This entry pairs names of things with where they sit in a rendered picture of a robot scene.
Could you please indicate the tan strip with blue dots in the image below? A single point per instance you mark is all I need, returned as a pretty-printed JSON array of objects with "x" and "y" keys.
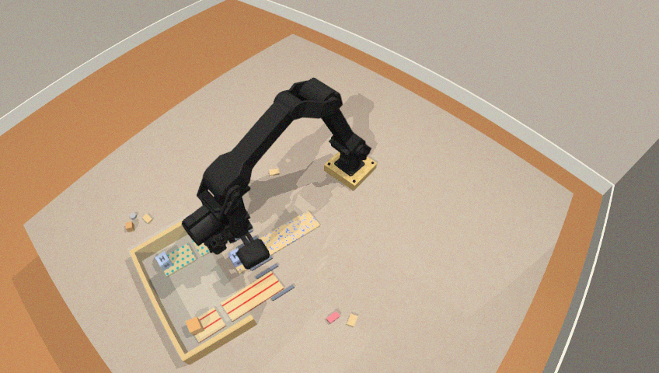
[{"x": 289, "y": 232}]

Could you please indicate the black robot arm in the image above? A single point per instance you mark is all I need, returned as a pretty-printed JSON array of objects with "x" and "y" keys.
[{"x": 229, "y": 175}]

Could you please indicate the pink flat block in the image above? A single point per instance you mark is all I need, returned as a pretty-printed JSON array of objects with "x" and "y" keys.
[{"x": 333, "y": 317}]

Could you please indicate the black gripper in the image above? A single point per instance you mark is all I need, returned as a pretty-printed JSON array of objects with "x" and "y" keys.
[{"x": 253, "y": 252}]

